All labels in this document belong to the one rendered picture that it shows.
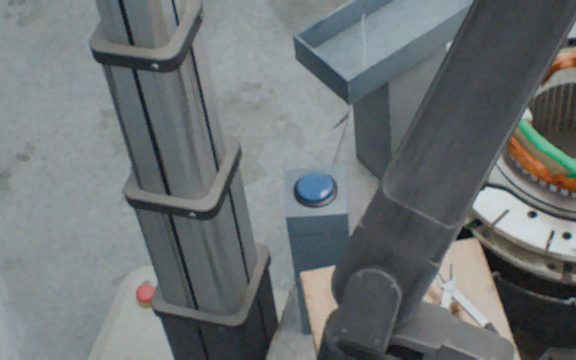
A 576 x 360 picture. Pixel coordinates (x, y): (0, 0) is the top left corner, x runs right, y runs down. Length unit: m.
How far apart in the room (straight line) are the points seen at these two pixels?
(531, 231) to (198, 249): 0.52
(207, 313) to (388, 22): 0.50
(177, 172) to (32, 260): 1.25
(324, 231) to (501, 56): 0.67
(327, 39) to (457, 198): 0.79
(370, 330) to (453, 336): 0.06
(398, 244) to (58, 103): 2.28
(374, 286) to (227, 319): 0.94
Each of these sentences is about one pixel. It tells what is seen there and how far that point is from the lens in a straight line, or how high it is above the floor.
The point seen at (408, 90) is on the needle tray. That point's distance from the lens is 1.46.
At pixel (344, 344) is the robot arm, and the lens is 0.73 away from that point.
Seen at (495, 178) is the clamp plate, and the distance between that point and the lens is 1.18.
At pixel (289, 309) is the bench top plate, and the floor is 0.78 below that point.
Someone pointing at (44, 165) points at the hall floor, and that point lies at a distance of 2.78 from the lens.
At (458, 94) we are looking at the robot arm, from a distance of 0.64.
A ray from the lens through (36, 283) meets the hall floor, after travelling 2.56.
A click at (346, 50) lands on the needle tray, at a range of 1.42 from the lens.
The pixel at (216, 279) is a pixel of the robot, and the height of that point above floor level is 0.76.
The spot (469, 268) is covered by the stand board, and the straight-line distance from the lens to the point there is 1.16.
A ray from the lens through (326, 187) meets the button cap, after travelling 1.25.
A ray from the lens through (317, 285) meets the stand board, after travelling 1.15.
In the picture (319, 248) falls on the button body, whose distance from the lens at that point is 1.29.
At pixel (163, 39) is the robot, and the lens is 1.24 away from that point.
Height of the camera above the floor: 2.02
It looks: 51 degrees down
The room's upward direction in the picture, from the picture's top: 8 degrees counter-clockwise
